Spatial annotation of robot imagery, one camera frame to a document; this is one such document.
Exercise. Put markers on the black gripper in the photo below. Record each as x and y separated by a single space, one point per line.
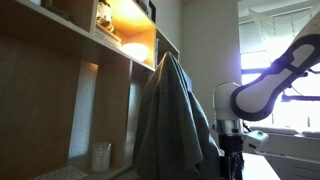
231 162

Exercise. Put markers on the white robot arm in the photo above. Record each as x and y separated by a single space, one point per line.
234 104

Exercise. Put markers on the grey blanket over chair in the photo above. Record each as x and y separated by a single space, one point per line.
172 140

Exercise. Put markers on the white glass jar candle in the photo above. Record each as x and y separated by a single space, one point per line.
101 155

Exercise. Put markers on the glowing white bowl lamp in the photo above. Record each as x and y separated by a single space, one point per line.
138 51

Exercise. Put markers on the white keyboard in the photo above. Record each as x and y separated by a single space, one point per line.
65 173

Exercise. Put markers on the wooden shelf unit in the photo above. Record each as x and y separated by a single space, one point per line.
53 70

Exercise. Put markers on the plush figure on shelf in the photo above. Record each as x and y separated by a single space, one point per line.
104 15

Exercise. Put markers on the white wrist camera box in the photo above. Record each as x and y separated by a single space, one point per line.
255 139

